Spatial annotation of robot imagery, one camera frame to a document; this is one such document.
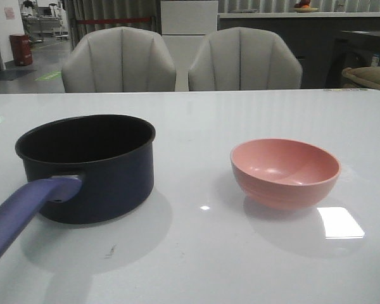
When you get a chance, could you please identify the pink bowl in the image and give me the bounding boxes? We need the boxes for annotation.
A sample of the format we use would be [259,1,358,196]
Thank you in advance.
[231,138,341,210]

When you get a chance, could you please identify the right grey upholstered chair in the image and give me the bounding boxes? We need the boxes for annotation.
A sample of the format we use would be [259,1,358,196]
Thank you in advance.
[188,27,303,91]

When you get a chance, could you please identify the grey upholstered chair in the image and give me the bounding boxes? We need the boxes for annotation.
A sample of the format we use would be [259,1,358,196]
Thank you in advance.
[61,27,176,93]
[188,27,303,91]

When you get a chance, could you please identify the dark blue saucepan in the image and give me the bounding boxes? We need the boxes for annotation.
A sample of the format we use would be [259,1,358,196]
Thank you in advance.
[0,114,156,258]

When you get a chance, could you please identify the left grey upholstered chair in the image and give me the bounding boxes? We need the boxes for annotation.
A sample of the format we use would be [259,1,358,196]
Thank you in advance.
[61,27,176,93]

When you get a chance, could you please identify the white drawer cabinet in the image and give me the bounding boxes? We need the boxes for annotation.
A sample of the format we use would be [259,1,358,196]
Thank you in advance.
[160,1,219,91]

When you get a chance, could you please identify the dark kitchen counter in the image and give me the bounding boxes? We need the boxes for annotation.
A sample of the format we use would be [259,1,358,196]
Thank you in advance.
[218,12,380,89]

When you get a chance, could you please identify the colour sticker strip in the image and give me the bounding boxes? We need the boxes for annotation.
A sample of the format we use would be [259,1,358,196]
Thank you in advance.
[323,87,368,92]

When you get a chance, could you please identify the fruit plate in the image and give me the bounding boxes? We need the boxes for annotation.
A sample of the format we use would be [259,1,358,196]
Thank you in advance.
[293,0,319,13]

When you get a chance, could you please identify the metal trolley rack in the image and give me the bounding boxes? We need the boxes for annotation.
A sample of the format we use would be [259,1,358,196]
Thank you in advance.
[20,1,69,44]

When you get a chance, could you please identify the dark floor mat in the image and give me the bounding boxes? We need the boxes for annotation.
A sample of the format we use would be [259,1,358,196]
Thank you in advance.
[0,70,34,81]

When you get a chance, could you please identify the tan sofa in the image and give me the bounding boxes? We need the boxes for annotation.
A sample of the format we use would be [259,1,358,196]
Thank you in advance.
[341,66,380,91]

